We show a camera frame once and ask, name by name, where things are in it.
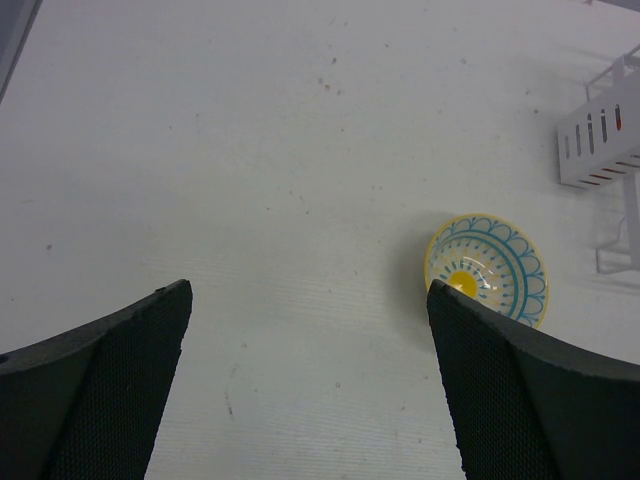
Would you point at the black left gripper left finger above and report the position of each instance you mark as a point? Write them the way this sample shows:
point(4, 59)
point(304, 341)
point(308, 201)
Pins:
point(88, 403)

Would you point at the white wire dish rack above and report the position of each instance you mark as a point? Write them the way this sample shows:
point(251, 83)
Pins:
point(621, 254)

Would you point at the white cutlery holder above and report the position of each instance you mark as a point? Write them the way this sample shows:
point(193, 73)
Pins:
point(599, 142)

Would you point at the yellow teal patterned bowl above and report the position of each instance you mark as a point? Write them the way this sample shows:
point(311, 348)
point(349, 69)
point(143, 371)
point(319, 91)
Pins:
point(493, 262)

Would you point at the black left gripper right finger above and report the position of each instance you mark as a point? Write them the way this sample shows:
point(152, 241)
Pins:
point(525, 405)

